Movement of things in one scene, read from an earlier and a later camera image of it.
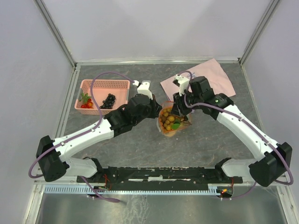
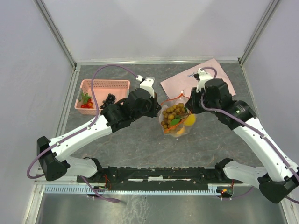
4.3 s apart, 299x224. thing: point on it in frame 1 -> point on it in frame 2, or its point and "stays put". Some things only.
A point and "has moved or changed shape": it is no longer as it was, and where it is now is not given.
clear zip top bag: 168,122 has moved or changed shape
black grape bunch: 109,102 stays put
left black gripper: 156,107 stays put
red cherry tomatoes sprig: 87,100 stays put
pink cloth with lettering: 217,80 stays put
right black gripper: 178,108 -> 191,104
